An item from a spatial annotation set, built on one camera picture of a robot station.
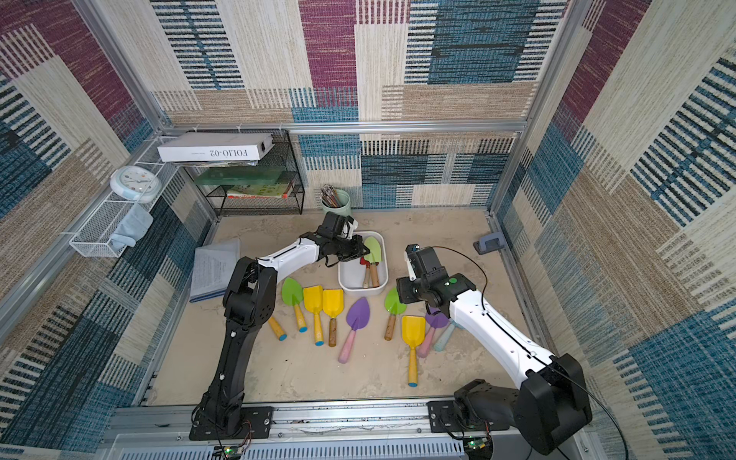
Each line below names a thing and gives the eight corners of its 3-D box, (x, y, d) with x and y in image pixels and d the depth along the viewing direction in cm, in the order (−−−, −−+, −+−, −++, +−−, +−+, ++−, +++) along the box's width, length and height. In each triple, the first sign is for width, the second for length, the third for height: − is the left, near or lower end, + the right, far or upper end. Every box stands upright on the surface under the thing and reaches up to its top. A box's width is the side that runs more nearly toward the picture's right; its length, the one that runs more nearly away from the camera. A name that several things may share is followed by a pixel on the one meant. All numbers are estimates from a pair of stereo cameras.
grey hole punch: (479, 254, 109) (482, 248, 106) (472, 244, 112) (475, 237, 109) (505, 248, 111) (508, 242, 107) (497, 238, 114) (501, 231, 111)
